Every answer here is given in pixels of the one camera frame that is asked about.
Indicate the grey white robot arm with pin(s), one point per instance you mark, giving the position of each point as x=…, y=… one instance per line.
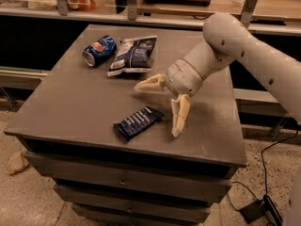
x=225, y=40

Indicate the blue pepsi can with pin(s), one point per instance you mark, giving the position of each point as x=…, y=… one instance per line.
x=99, y=51

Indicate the blue rxbar blueberry bar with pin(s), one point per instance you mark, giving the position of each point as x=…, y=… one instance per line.
x=138, y=122

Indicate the blue white chip bag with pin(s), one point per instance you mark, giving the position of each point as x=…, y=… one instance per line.
x=133, y=56

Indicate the crumpled paper on floor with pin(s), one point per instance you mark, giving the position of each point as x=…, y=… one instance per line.
x=16, y=163

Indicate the grey metal shelf bracket middle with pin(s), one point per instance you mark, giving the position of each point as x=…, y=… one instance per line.
x=132, y=10

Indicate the black floor power box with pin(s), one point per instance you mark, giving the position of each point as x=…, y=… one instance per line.
x=262, y=208

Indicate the grey metal shelf bracket right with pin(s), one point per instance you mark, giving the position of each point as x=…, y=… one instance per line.
x=247, y=12

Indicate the grey drawer cabinet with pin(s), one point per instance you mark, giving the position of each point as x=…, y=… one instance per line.
x=154, y=179

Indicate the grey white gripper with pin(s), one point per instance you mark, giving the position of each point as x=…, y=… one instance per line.
x=182, y=77

